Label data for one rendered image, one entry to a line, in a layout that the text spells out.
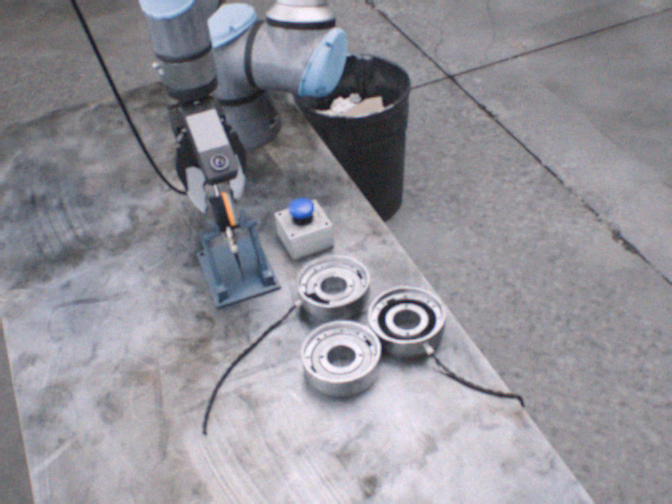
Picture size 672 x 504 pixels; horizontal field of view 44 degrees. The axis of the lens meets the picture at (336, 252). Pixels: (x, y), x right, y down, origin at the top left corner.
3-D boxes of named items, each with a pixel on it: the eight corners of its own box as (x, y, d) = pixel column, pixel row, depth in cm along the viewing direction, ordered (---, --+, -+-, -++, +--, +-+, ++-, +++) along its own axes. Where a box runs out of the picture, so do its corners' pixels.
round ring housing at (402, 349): (356, 325, 119) (354, 305, 116) (418, 295, 122) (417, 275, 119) (395, 374, 112) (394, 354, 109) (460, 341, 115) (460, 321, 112)
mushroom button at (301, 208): (320, 232, 130) (317, 207, 127) (297, 240, 129) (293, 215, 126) (311, 217, 133) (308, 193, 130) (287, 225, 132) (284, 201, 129)
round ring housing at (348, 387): (327, 414, 108) (325, 394, 105) (290, 361, 115) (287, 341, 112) (396, 378, 111) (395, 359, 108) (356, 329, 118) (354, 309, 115)
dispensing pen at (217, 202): (236, 285, 122) (202, 174, 120) (232, 282, 126) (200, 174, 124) (250, 280, 123) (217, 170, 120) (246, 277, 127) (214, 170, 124)
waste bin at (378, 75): (432, 214, 257) (432, 95, 228) (332, 250, 249) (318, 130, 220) (383, 156, 281) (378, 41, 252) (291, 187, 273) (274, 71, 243)
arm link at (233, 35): (219, 61, 157) (206, -7, 148) (284, 70, 153) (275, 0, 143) (189, 95, 149) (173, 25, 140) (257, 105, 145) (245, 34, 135)
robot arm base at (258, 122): (193, 119, 161) (182, 74, 154) (266, 97, 165) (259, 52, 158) (216, 160, 151) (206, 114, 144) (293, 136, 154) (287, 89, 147)
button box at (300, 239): (335, 246, 131) (332, 223, 128) (293, 261, 130) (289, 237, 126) (315, 216, 137) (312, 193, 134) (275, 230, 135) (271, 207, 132)
